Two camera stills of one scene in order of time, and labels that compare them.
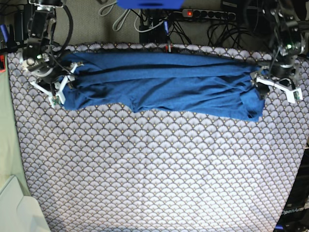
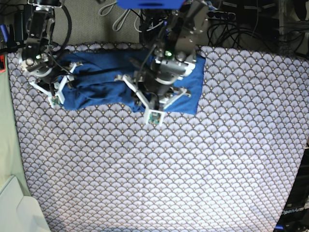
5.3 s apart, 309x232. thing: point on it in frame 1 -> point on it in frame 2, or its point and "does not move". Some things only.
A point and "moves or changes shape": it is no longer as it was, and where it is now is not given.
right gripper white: (263, 89) -> (154, 116)
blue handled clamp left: (8, 36) does not move
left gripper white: (57, 93) does not move
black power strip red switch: (219, 15) does not move
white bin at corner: (20, 212) does not move
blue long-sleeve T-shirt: (162, 82) moves or changes shape
